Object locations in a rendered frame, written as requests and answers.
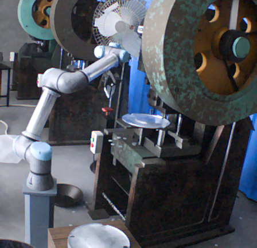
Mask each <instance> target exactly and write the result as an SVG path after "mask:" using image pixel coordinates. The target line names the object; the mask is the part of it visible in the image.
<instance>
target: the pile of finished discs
mask: <svg viewBox="0 0 257 248"><path fill-rule="evenodd" d="M68 248H130V242H129V239H128V238H127V236H126V235H125V234H124V233H123V232H121V231H120V230H118V229H116V228H114V227H112V226H109V225H106V226H103V225H102V224H97V223H94V224H90V223H89V224H86V225H82V226H78V227H76V228H75V229H74V230H72V231H71V232H70V234H69V237H68Z"/></svg>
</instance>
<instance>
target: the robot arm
mask: <svg viewBox="0 0 257 248"><path fill-rule="evenodd" d="M94 53H95V56H96V57H98V58H102V59H100V60H99V61H96V62H95V63H93V64H92V65H90V66H89V67H87V68H85V69H83V70H79V71H78V72H74V73H70V72H66V71H64V70H61V69H58V68H52V69H49V70H47V71H46V72H45V73H44V75H43V78H42V80H43V81H42V84H43V86H42V90H43V93H42V95H41V97H40V99H39V101H38V103H37V105H36V108H35V110H34V113H33V115H32V118H31V119H30V121H29V124H28V126H27V128H26V131H23V132H22V133H21V135H19V136H18V137H16V138H15V139H14V142H13V151H14V152H15V154H17V156H18V157H20V158H23V159H24V160H25V161H27V162H28V163H29V164H30V173H29V176H28V178H27V186H28V187H29V188H31V189H32V190H36V191H47V190H50V189H52V188H53V186H54V180H53V176H52V173H51V165H52V156H53V154H52V148H51V146H50V145H49V144H47V143H44V142H41V140H40V134H41V132H42V130H43V128H44V125H45V123H46V120H47V118H48V116H49V114H50V112H51V109H52V107H53V105H54V102H55V101H56V98H57V97H59V96H61V94H62V92H63V93H73V92H76V91H79V90H81V89H83V88H85V87H86V86H87V85H88V84H89V81H91V80H93V79H95V78H96V77H97V76H99V75H101V74H102V73H104V72H105V71H107V73H105V74H103V77H104V79H103V80H102V81H103V82H104V86H105V89H104V91H105V92H106V94H107V97H108V98H110V97H111V96H112V95H113V94H114V92H115V90H116V87H117V85H118V84H120V83H121V82H122V80H121V78H120V77H119V75H118V73H117V72H116V70H115V69H118V64H119V63H120V62H122V63H125V62H127V61H128V60H129V53H128V51H126V50H123V49H120V44H119V43H115V42H110V44H109V46H102V45H100V46H97V47H96V48H95V50H94ZM110 84H111V86H109V85H110Z"/></svg>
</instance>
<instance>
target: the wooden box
mask: <svg viewBox="0 0 257 248"><path fill-rule="evenodd" d="M97 224H102V225H103V226H106V225H109V226H112V227H114V228H116V229H118V230H120V231H121V232H123V233H124V234H125V235H126V236H127V238H128V239H129V242H130V248H141V246H140V245H139V243H138V242H137V241H136V240H135V238H134V237H133V236H132V235H131V233H130V232H129V230H128V229H127V227H126V226H125V225H124V223H123V222H122V221H121V220H117V221H106V222H99V223H97ZM78 226H82V225H78ZM78 226H77V225H74V226H68V227H65V226H64V227H58V228H56V227H54V228H50V229H48V248H68V237H69V234H70V232H71V231H72V230H74V229H75V228H76V227H78Z"/></svg>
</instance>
